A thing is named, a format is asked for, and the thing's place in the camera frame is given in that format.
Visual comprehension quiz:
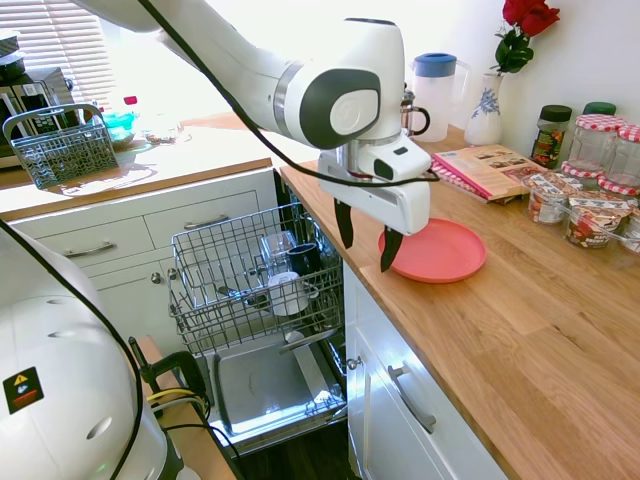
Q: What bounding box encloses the dark jar with black lid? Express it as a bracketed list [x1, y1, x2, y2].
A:
[530, 104, 573, 170]

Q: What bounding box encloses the grey plastic cutlery basket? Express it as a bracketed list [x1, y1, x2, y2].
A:
[2, 103, 120, 190]

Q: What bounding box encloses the dark blue mug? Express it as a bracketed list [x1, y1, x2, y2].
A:
[286, 242, 322, 277]

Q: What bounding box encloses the pink cookbook with food photos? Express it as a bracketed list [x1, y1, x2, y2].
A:
[432, 144, 549, 202]

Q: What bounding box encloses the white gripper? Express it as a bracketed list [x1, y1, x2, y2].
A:
[318, 147, 432, 274]

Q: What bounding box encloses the clear glass tumbler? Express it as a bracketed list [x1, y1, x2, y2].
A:
[259, 230, 297, 276]

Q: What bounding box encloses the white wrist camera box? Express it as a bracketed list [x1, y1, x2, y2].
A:
[359, 133, 432, 182]

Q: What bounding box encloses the short jar gingham lid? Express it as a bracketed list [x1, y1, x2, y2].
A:
[559, 160, 600, 182]
[597, 174, 640, 197]

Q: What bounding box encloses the teal bowl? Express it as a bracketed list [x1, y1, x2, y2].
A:
[102, 110, 139, 147]

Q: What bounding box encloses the red roses bouquet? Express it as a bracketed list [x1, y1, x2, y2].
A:
[489, 0, 561, 76]

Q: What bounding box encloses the white ribbed cup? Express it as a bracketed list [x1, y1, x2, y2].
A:
[267, 272, 320, 317]

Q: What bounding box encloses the pink round plate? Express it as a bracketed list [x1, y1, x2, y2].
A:
[378, 217, 488, 285]

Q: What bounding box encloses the red gingham book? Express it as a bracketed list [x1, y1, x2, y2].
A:
[418, 159, 489, 201]

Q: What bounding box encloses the clear pitcher with blue lid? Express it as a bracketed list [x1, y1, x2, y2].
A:
[410, 52, 472, 144]

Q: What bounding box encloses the wire dishwasher rack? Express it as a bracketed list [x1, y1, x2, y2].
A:
[168, 203, 346, 356]

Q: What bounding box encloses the glass French press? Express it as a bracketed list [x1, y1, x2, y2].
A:
[399, 89, 431, 137]

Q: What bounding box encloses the yellow cable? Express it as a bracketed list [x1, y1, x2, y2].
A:
[149, 387, 207, 407]

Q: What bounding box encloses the stainless steel microwave oven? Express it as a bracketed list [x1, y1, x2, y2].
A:
[0, 67, 76, 169]

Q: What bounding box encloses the stainless dishwasher door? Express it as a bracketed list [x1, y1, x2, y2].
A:
[207, 334, 350, 456]

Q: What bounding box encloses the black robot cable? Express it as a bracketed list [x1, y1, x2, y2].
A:
[0, 0, 442, 480]

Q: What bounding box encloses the metal serving utensil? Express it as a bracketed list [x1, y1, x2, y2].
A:
[279, 327, 341, 354]

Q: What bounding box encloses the black table clamp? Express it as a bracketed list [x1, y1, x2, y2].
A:
[128, 336, 211, 416]

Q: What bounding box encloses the metal cabinet pull handle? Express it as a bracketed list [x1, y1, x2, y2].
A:
[387, 363, 437, 435]

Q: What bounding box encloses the tall glass jar gingham lid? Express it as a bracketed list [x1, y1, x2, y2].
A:
[568, 114, 629, 174]
[607, 123, 640, 186]

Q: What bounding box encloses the white window blind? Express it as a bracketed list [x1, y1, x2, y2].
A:
[24, 0, 117, 109]

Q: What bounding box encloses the yogurt cup with printed lid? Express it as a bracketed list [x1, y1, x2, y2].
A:
[622, 207, 640, 254]
[564, 192, 631, 250]
[522, 172, 584, 225]

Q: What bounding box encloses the jar with green lid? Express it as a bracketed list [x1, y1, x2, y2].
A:
[582, 101, 617, 119]

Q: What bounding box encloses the white vase with blue flowers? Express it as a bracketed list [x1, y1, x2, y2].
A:
[463, 73, 504, 147]

